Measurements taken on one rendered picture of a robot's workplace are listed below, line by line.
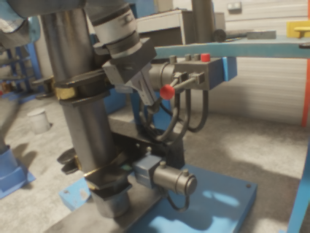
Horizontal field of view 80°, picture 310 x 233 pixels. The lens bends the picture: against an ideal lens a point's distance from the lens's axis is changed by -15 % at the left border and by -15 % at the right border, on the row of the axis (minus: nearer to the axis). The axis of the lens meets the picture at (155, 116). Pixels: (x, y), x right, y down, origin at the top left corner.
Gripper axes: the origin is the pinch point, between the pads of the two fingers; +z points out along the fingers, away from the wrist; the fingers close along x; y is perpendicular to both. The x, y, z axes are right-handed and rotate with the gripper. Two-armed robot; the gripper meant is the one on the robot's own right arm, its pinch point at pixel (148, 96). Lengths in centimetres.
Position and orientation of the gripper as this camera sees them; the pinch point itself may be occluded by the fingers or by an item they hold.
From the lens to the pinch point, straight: 55.5
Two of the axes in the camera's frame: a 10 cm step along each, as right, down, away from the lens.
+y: 7.6, 1.3, -6.4
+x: 5.5, -6.6, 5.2
